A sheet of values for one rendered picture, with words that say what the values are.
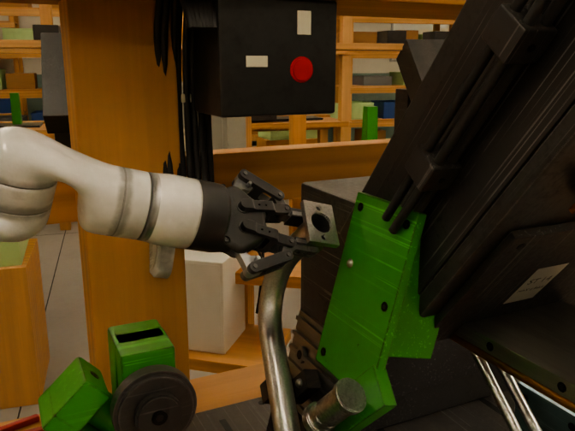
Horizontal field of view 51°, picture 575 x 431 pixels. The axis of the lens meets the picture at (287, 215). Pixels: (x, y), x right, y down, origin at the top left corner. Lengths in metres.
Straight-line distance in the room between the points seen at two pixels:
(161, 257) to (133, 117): 0.27
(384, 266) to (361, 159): 0.50
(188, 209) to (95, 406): 0.20
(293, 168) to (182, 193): 0.47
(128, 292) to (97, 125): 0.24
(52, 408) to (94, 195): 0.19
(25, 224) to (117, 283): 0.34
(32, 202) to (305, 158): 0.59
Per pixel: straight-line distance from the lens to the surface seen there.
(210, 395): 1.06
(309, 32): 0.84
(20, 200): 0.58
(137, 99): 0.87
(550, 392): 0.66
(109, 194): 0.59
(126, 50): 0.86
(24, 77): 7.57
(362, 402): 0.66
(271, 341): 0.75
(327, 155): 1.09
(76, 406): 0.58
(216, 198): 0.62
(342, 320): 0.70
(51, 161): 0.57
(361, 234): 0.69
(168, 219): 0.60
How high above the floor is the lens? 1.42
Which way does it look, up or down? 14 degrees down
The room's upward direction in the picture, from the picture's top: straight up
